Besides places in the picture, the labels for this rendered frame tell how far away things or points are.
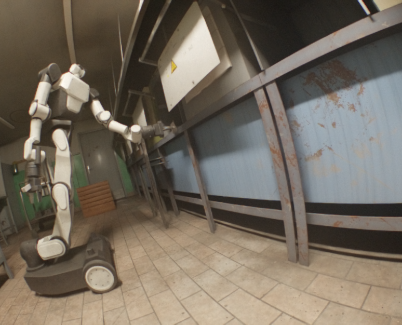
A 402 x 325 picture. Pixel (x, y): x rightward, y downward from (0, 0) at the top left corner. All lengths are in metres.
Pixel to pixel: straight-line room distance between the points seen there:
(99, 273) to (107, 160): 4.68
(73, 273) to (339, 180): 1.35
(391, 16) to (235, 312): 1.07
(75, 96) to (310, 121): 1.30
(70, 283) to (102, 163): 4.63
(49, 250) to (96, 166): 4.46
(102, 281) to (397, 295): 1.32
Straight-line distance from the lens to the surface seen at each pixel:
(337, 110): 0.69
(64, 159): 1.24
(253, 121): 0.89
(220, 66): 0.94
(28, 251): 1.41
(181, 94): 1.06
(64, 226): 1.29
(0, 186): 5.33
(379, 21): 0.65
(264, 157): 0.89
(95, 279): 1.14
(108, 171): 5.55
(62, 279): 1.24
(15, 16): 2.52
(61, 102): 1.30
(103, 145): 5.64
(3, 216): 5.53
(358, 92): 0.67
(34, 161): 1.13
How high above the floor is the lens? 0.59
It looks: 2 degrees down
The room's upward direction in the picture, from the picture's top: 15 degrees counter-clockwise
